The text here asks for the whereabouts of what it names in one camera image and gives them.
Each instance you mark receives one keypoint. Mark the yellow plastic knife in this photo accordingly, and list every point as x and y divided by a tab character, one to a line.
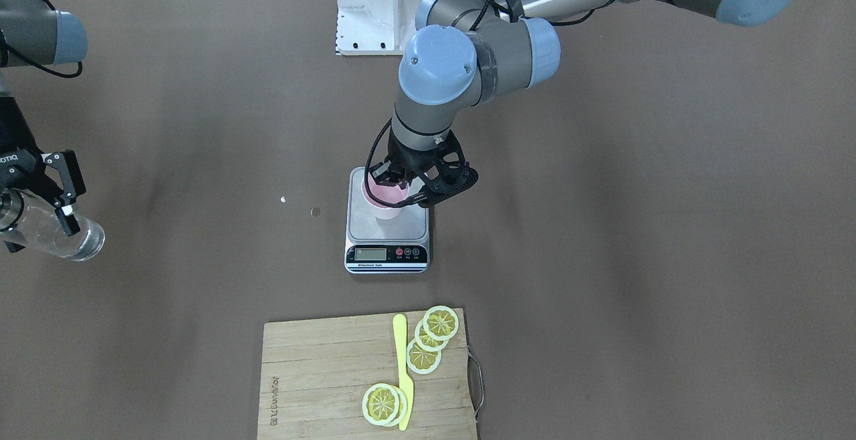
405	383

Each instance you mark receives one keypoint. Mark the pink plastic cup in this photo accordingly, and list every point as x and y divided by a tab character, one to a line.
377	195

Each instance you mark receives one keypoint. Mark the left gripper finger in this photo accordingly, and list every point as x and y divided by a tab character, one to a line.
389	174
444	187

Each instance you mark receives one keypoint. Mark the bamboo cutting board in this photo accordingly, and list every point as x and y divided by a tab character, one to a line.
315	372

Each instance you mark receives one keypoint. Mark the digital kitchen scale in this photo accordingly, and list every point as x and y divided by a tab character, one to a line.
375	242

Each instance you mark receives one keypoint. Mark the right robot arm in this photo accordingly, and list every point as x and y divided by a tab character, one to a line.
36	33

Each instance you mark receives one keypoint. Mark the lemon slice under top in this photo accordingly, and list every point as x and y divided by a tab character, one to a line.
403	408

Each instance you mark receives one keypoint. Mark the glass sauce bottle metal spout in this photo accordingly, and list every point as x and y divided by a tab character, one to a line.
38	228

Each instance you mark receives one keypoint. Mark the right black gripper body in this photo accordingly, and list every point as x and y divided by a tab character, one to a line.
15	171

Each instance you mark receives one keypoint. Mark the lemon slice middle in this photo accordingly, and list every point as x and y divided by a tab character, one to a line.
425	342

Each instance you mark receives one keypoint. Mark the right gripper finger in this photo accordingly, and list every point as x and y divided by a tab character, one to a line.
72	185
12	247

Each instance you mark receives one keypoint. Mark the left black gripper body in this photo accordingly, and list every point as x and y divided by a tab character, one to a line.
406	158

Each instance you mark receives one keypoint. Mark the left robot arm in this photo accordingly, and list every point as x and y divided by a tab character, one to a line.
466	52

